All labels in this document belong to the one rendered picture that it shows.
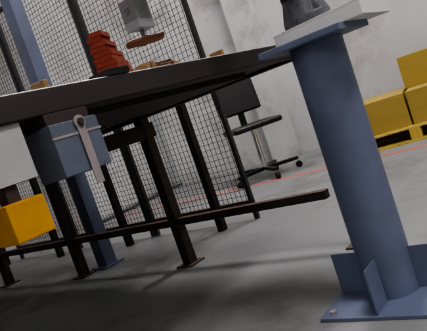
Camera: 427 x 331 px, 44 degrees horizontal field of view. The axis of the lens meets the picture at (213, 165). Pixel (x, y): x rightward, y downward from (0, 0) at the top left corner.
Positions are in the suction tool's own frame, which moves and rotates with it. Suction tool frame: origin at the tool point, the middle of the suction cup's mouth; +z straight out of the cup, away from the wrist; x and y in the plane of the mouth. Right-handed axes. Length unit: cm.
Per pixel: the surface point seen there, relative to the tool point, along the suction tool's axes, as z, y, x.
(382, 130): 89, -297, -20
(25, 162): 28, 78, 20
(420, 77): 58, -340, 13
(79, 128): 25, 65, 24
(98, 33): -25, -51, -65
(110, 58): -12, -51, -63
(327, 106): 40, -5, 54
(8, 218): 38, 87, 21
